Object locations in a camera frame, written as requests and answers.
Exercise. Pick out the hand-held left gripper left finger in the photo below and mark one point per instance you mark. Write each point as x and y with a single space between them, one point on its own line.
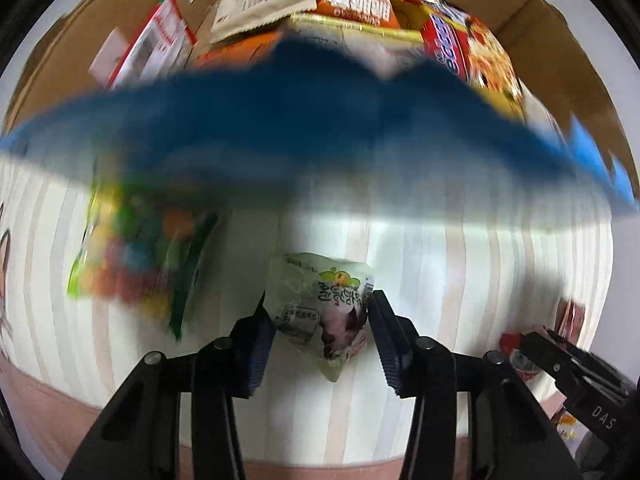
257 355

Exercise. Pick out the orange snack packet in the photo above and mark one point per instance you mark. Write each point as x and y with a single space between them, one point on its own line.
240 47

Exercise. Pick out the white chocolate biscuit packet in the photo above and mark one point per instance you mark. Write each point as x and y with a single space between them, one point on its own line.
255 0

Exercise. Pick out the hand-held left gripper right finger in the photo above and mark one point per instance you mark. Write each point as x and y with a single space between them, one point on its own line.
389 347

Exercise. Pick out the colourful candy bag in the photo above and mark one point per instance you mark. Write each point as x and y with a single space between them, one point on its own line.
135 260

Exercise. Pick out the dark red flat packet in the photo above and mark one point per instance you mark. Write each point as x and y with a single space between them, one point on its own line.
572 317

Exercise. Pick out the small pale green snack packet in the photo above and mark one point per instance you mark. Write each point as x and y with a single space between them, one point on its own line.
325 305

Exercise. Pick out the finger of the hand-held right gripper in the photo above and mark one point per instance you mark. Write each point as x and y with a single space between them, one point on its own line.
547 355

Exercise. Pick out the yellow red noodle packet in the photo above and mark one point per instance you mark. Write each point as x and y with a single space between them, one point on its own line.
470 45

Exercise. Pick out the small red snack packet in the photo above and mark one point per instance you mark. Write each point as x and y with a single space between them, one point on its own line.
522 365

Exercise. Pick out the cardboard box blue print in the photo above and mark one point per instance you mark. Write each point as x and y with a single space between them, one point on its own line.
300 125

